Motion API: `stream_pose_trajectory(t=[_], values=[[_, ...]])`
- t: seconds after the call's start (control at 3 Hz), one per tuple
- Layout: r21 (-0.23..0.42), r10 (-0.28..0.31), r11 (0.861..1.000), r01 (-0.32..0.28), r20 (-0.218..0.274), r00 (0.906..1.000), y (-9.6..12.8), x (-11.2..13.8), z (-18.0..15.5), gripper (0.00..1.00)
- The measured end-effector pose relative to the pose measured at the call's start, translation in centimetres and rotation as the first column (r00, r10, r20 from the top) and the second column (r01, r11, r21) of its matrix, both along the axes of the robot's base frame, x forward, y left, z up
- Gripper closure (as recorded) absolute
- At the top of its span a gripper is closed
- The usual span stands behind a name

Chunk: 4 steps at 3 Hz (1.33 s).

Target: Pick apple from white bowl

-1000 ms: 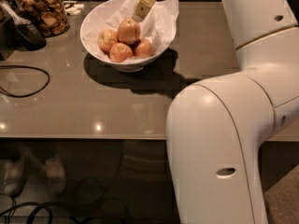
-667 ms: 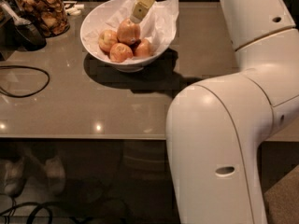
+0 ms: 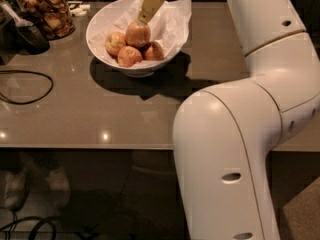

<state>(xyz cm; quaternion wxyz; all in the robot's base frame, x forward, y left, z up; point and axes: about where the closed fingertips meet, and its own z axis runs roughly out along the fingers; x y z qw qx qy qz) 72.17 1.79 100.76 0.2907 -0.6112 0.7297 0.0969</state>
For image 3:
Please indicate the red apple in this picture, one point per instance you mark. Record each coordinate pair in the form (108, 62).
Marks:
(129, 56)
(152, 51)
(137, 35)
(115, 41)

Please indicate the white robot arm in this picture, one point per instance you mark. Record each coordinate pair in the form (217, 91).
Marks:
(222, 134)

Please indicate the white ceramic bowl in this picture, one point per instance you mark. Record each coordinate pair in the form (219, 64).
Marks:
(169, 27)

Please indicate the small white items on table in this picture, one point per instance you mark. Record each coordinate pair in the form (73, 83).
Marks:
(79, 10)

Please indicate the glass jar of dried chips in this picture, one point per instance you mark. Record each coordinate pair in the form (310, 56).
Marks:
(52, 17)

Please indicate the right white shoe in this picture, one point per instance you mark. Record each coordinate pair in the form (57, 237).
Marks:
(59, 187)

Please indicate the white shoe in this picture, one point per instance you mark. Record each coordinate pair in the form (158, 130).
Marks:
(59, 187)
(15, 191)

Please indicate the left white shoe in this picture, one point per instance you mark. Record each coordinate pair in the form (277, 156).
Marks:
(15, 191)

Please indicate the black pan with silver handle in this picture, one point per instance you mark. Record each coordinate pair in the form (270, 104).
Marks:
(28, 35)

